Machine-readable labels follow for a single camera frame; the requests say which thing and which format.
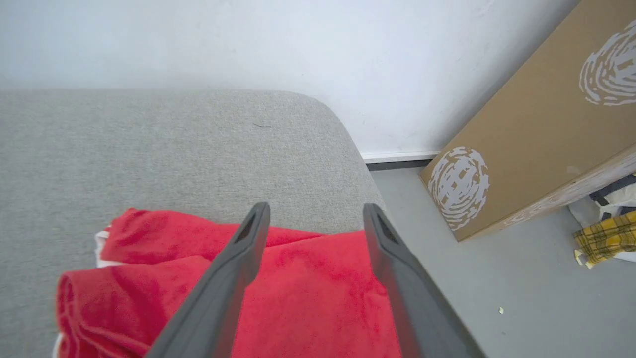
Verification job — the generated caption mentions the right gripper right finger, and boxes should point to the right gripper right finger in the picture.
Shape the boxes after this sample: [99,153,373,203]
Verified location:
[362,202,487,358]

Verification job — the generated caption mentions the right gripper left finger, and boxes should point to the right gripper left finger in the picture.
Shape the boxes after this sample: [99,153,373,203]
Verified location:
[144,201,272,358]

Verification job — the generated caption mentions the red and white garment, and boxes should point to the red and white garment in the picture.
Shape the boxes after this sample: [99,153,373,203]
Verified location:
[52,208,403,358]

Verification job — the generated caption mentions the yellow plaid garment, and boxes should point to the yellow plaid garment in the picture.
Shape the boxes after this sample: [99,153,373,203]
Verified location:
[573,211,636,269]

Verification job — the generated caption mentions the dark garment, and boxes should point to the dark garment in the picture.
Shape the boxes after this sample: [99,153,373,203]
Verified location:
[589,173,636,207]

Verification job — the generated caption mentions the grey fabric sofa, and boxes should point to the grey fabric sofa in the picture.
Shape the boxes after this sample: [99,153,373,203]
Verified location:
[0,89,386,358]

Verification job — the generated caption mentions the brown printed cardboard box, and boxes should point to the brown printed cardboard box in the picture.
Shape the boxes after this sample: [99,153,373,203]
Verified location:
[420,0,636,243]

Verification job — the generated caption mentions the white wall baseboard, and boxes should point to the white wall baseboard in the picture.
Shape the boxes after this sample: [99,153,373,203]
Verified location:
[362,150,442,165]

